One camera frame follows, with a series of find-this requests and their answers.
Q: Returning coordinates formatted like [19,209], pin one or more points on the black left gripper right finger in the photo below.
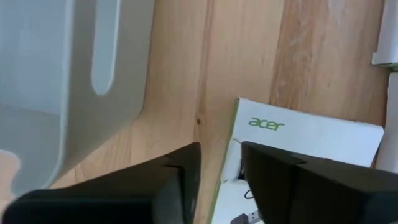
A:
[311,193]

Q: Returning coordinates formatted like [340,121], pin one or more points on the white acer booklet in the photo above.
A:
[311,133]

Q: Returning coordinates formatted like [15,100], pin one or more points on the grey plastic bin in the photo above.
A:
[46,62]

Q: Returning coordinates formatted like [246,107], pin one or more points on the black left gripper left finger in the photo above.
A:
[109,202]

